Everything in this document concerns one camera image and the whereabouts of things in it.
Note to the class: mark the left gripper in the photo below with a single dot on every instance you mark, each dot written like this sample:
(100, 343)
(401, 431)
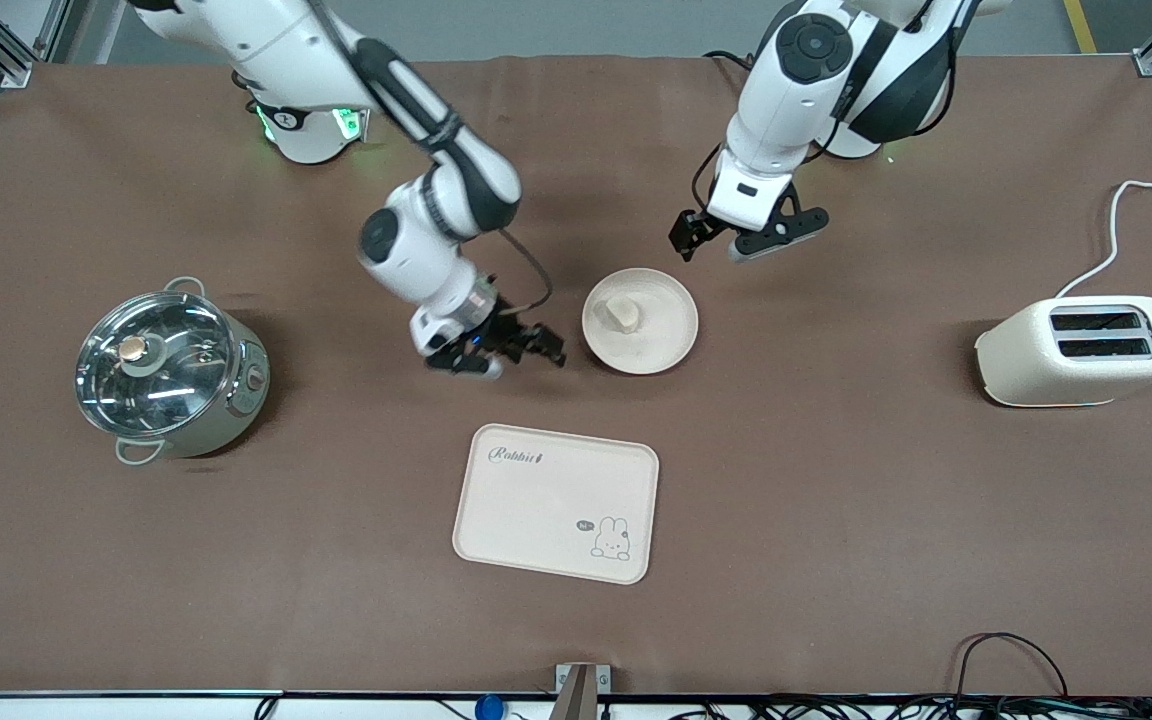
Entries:
(688, 232)

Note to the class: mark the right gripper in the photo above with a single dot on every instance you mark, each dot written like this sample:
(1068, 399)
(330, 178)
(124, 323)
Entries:
(509, 329)

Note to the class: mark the small pale bun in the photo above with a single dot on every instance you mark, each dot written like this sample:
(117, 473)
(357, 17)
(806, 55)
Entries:
(623, 315)

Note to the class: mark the cream round plate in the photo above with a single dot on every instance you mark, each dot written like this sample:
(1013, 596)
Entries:
(661, 335)

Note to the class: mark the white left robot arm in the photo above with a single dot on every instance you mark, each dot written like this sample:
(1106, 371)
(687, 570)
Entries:
(806, 100)

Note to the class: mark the cream rabbit print tray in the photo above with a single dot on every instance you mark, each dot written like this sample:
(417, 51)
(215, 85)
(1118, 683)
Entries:
(536, 510)

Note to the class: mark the pale green cooking pot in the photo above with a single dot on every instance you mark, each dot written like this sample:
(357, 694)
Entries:
(246, 400)

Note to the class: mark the glass pot lid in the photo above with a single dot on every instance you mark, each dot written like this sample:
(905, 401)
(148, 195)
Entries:
(176, 380)

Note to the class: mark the white two-slot toaster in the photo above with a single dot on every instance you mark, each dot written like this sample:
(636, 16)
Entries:
(1036, 365)

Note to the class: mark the blue round knob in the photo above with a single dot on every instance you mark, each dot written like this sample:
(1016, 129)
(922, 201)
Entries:
(489, 708)

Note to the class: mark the grey metal bracket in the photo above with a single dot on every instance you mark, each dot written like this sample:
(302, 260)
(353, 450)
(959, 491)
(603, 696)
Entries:
(581, 690)

